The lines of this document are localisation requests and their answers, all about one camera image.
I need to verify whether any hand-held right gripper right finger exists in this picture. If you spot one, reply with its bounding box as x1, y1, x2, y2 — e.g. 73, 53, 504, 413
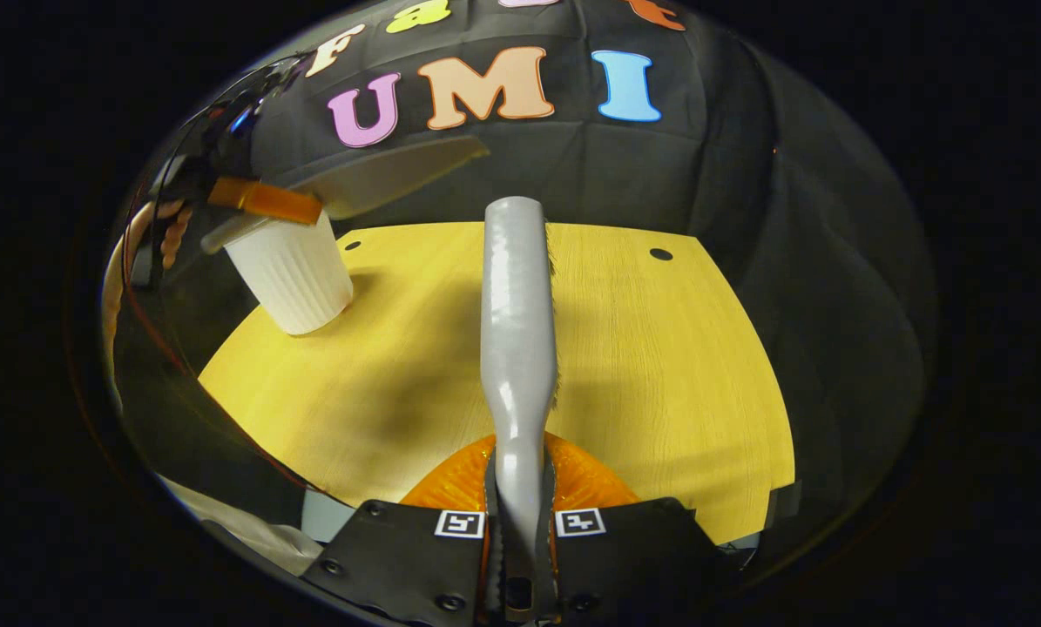
543, 431, 732, 623

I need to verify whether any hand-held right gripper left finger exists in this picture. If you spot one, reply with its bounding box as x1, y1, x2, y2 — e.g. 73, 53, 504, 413
301, 434, 496, 626

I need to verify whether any white ribbed garbage bin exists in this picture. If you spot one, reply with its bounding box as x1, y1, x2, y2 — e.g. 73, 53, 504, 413
223, 212, 355, 337

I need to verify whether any grey dustpan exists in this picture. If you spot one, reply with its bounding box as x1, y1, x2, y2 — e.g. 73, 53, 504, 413
200, 135, 491, 255

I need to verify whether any small grey broom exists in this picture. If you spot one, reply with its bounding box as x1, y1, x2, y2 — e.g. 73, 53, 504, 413
480, 196, 561, 545

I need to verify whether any wooden desktop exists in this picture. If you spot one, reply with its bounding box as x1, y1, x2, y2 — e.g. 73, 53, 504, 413
197, 221, 796, 546

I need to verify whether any black backdrop cloth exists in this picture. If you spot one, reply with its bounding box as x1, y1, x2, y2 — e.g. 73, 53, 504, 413
106, 0, 936, 567

